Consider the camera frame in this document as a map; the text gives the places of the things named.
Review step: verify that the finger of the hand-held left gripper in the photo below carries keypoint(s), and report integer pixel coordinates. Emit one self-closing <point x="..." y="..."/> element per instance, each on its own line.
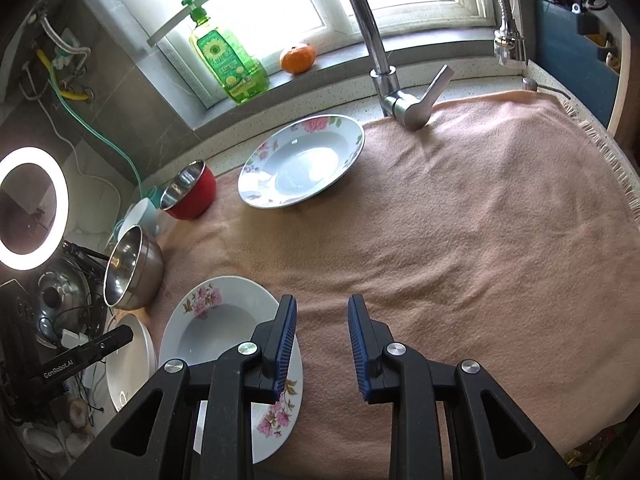
<point x="115" y="338"/>

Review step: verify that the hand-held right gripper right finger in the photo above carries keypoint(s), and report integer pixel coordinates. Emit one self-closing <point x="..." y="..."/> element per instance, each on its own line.
<point x="360" y="352"/>

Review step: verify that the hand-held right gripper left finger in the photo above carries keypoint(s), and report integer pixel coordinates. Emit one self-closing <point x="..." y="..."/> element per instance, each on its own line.
<point x="285" y="347"/>

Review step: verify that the floral white plate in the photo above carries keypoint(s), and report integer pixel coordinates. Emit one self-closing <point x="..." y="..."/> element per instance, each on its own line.
<point x="300" y="170"/>
<point x="210" y="330"/>

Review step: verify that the stainless steel bowl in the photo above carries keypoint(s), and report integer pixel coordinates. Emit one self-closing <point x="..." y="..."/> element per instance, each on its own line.
<point x="145" y="265"/>

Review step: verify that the pale blue white bowl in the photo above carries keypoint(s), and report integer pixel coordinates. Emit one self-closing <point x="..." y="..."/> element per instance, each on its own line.
<point x="145" y="212"/>

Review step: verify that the red steel bowl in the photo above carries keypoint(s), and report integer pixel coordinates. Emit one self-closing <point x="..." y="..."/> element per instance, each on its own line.
<point x="195" y="200"/>

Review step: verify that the white power strip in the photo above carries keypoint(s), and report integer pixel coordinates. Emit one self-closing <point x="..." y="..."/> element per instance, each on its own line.
<point x="75" y="340"/>

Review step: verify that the black tripod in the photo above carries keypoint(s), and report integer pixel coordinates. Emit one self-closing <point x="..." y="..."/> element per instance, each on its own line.
<point x="85" y="251"/>

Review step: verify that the pink towel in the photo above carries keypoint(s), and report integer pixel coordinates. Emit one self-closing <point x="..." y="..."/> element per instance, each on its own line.
<point x="450" y="235"/>

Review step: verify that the colourful patterned bag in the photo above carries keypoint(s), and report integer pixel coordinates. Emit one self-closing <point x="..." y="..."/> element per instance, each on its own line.
<point x="605" y="455"/>

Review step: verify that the orange tangerine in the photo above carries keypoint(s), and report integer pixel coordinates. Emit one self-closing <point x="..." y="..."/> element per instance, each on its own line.
<point x="297" y="59"/>

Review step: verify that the green dish soap bottle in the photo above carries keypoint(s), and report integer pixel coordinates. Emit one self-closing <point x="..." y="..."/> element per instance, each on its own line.
<point x="225" y="55"/>

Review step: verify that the small metal spout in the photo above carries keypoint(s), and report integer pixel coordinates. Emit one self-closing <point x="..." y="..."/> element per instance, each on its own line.
<point x="530" y="84"/>

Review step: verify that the chrome kitchen faucet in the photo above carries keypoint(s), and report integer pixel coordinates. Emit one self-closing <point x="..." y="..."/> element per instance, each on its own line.
<point x="370" y="25"/>

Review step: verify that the chrome pull-out sprayer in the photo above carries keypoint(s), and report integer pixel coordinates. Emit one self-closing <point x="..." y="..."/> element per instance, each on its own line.
<point x="507" y="35"/>

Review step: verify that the blue cutting board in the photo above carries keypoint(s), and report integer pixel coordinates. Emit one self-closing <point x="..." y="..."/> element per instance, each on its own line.
<point x="570" y="70"/>

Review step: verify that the white wall socket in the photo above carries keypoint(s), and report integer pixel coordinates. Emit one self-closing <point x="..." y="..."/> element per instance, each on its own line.
<point x="67" y="52"/>

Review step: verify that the white window frame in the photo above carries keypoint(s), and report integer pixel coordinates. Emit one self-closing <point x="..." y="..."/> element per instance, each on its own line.
<point x="465" y="10"/>

